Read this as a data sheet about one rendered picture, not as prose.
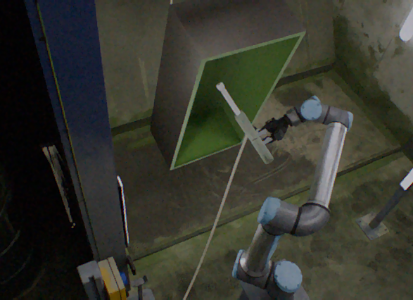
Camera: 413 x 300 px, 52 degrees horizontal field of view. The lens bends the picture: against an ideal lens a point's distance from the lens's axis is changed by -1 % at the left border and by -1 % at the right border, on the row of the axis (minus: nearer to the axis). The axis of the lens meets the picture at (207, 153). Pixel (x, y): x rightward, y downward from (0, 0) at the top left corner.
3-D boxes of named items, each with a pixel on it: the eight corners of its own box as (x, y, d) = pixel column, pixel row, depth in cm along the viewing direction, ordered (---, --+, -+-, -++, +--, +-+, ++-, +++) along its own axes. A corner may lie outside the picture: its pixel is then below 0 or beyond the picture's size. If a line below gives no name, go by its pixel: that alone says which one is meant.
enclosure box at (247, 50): (149, 129, 306) (169, 3, 201) (221, 105, 328) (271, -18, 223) (169, 170, 294) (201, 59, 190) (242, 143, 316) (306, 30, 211)
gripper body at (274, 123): (270, 133, 221) (291, 122, 218) (273, 140, 213) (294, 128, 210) (263, 122, 218) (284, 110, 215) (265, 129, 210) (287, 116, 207)
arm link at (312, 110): (329, 105, 190) (327, 103, 202) (305, 96, 191) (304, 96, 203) (322, 125, 192) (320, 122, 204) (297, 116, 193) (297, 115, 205)
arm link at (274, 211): (259, 292, 219) (297, 232, 158) (228, 280, 221) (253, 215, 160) (267, 266, 227) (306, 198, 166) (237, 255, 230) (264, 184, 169)
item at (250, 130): (268, 144, 233) (275, 162, 213) (261, 148, 234) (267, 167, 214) (221, 70, 215) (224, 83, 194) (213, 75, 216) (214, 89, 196)
